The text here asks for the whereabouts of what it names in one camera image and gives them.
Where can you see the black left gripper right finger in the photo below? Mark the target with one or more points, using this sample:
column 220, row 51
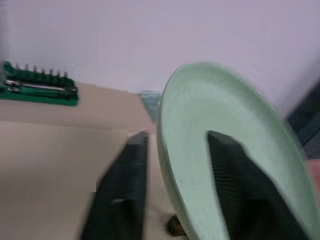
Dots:
column 240, row 180

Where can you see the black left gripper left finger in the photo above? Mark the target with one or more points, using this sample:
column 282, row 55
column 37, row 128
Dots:
column 120, row 190

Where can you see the green plate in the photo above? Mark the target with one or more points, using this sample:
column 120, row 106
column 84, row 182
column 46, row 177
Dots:
column 207, row 105

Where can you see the pink plate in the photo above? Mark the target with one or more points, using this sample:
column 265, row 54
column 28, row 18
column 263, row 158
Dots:
column 315, row 175

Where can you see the dark blue cabinet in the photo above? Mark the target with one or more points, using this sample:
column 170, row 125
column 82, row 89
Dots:
column 305, row 117

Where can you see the blue plate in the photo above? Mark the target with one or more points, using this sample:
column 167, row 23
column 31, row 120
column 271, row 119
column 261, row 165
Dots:
column 152, row 103

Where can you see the green socket tool set case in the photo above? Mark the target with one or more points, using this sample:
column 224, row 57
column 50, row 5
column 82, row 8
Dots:
column 40, row 87

